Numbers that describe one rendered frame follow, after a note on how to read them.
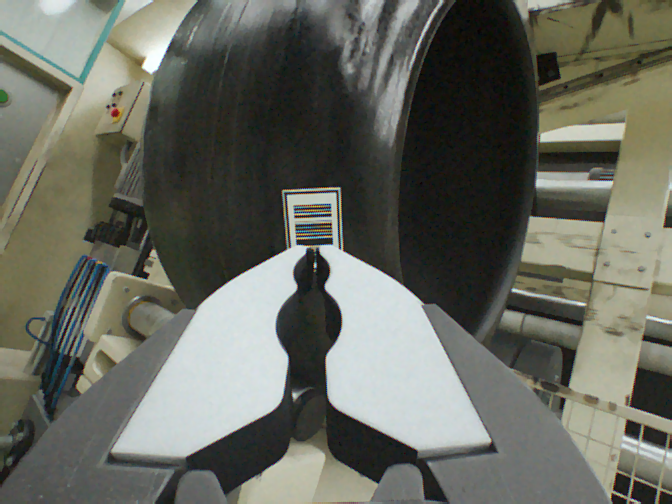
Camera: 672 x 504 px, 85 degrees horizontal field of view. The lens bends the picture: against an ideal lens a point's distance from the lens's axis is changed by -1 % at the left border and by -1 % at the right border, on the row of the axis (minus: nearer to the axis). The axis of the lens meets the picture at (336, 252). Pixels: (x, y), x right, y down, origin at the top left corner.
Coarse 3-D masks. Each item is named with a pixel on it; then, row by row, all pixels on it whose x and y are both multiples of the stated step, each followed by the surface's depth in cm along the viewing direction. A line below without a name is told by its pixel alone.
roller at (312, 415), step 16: (144, 304) 52; (128, 320) 52; (144, 320) 49; (160, 320) 48; (144, 336) 50; (304, 384) 34; (304, 400) 32; (320, 400) 33; (304, 416) 31; (320, 416) 33; (304, 432) 32
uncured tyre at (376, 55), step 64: (256, 0) 29; (320, 0) 26; (384, 0) 26; (448, 0) 31; (512, 0) 42; (192, 64) 33; (256, 64) 26; (320, 64) 25; (384, 64) 27; (448, 64) 64; (512, 64) 52; (192, 128) 31; (256, 128) 26; (320, 128) 25; (384, 128) 27; (448, 128) 73; (512, 128) 65; (192, 192) 32; (256, 192) 27; (384, 192) 28; (448, 192) 77; (512, 192) 67; (192, 256) 35; (256, 256) 28; (384, 256) 30; (448, 256) 75; (512, 256) 61; (320, 320) 29; (320, 384) 34
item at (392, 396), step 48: (336, 288) 10; (384, 288) 10; (336, 336) 10; (384, 336) 8; (432, 336) 8; (336, 384) 7; (384, 384) 7; (432, 384) 7; (336, 432) 7; (384, 432) 6; (432, 432) 6; (480, 432) 6
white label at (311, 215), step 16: (288, 192) 26; (304, 192) 26; (320, 192) 26; (336, 192) 26; (288, 208) 26; (304, 208) 26; (320, 208) 26; (336, 208) 26; (288, 224) 26; (304, 224) 26; (320, 224) 26; (336, 224) 26; (288, 240) 27; (304, 240) 27; (320, 240) 27; (336, 240) 27
